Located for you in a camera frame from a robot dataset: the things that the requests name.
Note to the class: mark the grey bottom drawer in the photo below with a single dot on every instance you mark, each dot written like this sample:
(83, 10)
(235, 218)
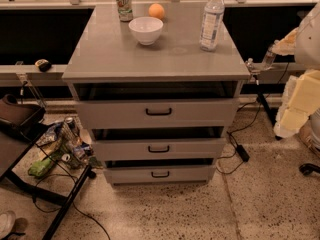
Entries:
(141, 175)

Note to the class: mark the grey drawer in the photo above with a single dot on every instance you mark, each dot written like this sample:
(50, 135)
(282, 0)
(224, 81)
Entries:
(158, 149)
(141, 175)
(125, 114)

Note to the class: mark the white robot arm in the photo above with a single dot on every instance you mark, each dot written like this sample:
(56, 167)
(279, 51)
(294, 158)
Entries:
(299, 112)

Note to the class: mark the grey drawer cabinet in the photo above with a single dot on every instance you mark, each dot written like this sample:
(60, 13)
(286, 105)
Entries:
(110, 65)

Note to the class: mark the grey top drawer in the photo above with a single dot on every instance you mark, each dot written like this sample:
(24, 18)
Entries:
(125, 114)

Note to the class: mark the grey middle drawer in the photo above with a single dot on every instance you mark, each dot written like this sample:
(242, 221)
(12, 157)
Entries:
(158, 149)

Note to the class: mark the white bowl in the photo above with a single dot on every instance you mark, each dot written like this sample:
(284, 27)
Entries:
(146, 30)

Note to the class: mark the black power adapter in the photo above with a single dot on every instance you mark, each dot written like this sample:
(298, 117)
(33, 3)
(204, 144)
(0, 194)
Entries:
(242, 153)

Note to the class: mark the orange fruit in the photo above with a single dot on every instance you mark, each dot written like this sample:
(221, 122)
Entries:
(157, 11)

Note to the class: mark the large clear water bottle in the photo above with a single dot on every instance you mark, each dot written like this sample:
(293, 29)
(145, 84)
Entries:
(211, 23)

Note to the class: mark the green soda can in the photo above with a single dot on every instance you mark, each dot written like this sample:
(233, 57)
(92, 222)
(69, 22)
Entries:
(125, 11)

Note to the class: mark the black tripod stand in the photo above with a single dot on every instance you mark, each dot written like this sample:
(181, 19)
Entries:
(255, 71)

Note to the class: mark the small clear water bottle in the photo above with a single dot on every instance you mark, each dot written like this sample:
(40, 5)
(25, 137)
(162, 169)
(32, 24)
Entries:
(269, 57)

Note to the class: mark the black tape measure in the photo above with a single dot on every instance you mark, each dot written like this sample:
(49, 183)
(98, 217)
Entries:
(43, 65)

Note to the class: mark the green snack bag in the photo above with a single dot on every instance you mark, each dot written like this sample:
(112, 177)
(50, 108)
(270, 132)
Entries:
(41, 167)

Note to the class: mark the brown bag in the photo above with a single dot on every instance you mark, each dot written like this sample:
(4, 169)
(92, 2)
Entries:
(18, 120)

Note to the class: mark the black chair base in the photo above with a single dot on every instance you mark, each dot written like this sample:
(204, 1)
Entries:
(308, 168)

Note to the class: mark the white shoe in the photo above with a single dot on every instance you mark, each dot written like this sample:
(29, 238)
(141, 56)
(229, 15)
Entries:
(7, 221)

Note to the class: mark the wire basket of snacks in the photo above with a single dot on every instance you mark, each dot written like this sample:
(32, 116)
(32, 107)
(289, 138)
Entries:
(62, 143)

